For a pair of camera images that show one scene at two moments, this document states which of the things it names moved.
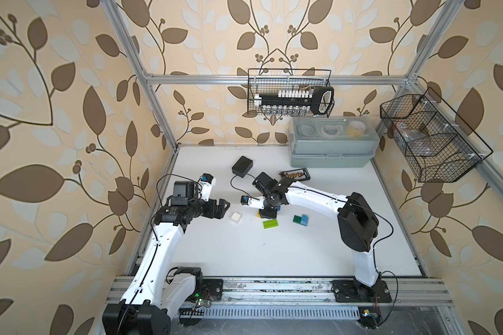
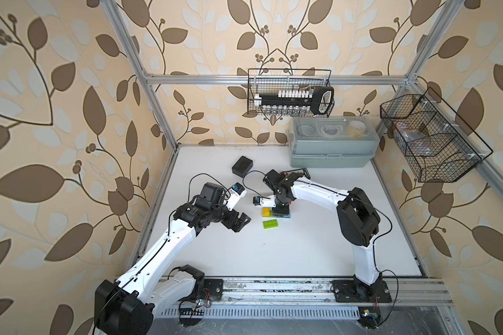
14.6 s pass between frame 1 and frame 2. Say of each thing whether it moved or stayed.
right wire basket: stayed
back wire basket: stayed
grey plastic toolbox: stayed
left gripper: moved
